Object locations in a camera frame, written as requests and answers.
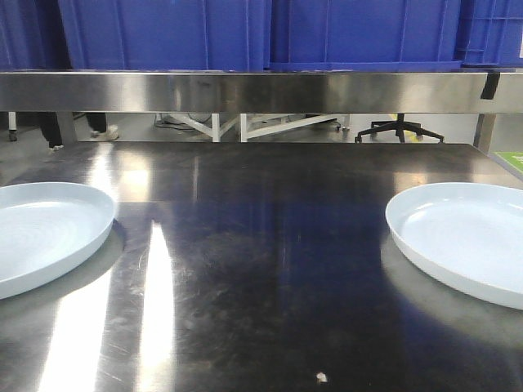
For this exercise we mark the light blue plate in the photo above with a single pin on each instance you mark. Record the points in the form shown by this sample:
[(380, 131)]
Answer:
[(49, 229), (467, 236)]

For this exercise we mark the steel shelf leg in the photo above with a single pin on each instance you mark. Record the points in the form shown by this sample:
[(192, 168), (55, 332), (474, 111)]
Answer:
[(484, 131)]

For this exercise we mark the black office chair base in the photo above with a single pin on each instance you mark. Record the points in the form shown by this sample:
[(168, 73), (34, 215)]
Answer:
[(399, 126)]

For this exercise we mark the right upper blue crate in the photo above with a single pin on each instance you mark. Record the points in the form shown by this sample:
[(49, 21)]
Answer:
[(364, 35)]

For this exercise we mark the blue crate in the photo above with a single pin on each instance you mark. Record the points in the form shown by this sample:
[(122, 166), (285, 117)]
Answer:
[(364, 35), (32, 36), (490, 33), (168, 35)]

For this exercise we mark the left upper blue crate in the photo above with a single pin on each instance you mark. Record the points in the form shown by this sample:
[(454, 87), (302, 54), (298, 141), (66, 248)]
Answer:
[(168, 35)]

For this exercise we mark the green floor mat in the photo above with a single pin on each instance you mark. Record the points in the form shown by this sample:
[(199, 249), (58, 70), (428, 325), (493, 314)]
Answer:
[(514, 159)]

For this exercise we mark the black tape piece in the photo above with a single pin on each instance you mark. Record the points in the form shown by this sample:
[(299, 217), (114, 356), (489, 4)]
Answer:
[(491, 85)]

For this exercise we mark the far right blue crate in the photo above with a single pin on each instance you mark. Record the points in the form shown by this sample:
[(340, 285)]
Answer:
[(490, 33)]

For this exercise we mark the far left blue crate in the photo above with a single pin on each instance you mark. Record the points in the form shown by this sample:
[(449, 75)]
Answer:
[(32, 36)]

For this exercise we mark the white table frame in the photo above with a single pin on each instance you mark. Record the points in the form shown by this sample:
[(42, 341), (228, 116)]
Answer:
[(250, 126)]

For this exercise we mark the stainless steel shelf rail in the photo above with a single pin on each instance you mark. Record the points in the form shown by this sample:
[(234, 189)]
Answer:
[(350, 92)]

